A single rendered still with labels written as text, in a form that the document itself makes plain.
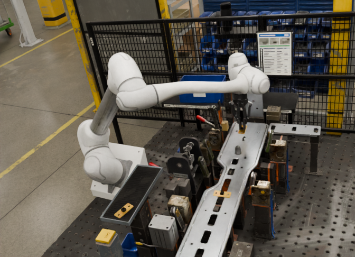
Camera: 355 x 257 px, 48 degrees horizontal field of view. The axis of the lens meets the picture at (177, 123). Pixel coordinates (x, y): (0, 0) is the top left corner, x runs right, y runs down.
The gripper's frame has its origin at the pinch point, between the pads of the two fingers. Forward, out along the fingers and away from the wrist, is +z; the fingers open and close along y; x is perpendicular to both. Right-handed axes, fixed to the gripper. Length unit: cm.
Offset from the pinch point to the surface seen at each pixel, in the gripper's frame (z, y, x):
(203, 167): 6.4, -12.8, -34.5
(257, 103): 2.0, 3.1, 26.4
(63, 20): 101, -537, 539
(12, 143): 111, -304, 98
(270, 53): -20, 7, 54
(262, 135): 11.2, 10.0, 6.0
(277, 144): 6.7, 20.2, -7.7
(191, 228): 11, -8, -71
